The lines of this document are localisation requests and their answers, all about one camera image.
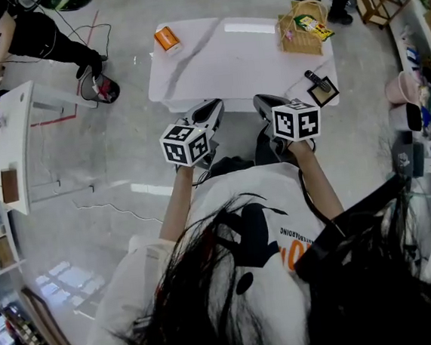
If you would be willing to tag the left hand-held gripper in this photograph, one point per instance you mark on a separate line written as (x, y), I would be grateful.
(184, 144)

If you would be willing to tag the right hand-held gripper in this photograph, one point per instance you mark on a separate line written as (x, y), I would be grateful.
(296, 122)

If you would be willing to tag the woven wicker basket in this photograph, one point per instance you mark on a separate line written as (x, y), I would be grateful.
(298, 48)

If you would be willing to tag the small pink object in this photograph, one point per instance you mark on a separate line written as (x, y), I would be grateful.
(290, 35)

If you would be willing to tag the large green snack bag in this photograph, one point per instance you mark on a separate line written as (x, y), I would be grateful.
(313, 26)

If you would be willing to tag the person's right forearm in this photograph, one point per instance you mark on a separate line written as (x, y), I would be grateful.
(317, 184)

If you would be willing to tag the person's left forearm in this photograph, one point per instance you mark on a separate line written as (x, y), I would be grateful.
(177, 205)

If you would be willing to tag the black remote control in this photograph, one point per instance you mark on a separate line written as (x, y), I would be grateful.
(316, 79)

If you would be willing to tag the person's black trousers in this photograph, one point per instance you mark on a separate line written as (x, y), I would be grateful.
(230, 164)

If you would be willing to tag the white marble coffee table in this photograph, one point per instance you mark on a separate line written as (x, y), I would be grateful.
(235, 60)

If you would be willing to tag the person's white printed shirt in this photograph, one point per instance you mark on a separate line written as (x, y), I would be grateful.
(255, 187)

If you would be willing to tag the orange tissue box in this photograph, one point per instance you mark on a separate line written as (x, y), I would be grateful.
(166, 40)

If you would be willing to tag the black mesh waste bin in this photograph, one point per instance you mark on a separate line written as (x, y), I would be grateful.
(101, 89)

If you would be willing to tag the pink bucket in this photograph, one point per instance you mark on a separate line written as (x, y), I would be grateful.
(399, 89)

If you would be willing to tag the white cylinder with black face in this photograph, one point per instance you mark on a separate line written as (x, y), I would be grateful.
(400, 118)

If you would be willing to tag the dark grey box white logo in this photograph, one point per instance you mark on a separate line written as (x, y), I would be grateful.
(407, 157)

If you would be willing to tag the black screen device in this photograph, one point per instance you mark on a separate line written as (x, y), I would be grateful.
(332, 247)

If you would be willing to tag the black green oval board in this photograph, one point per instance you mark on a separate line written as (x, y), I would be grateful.
(70, 1)

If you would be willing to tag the white desk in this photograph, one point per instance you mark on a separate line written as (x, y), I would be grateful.
(12, 130)

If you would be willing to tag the brown wooden box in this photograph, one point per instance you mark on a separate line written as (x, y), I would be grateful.
(10, 185)

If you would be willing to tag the brown wooden board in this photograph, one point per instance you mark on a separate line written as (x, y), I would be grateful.
(48, 324)

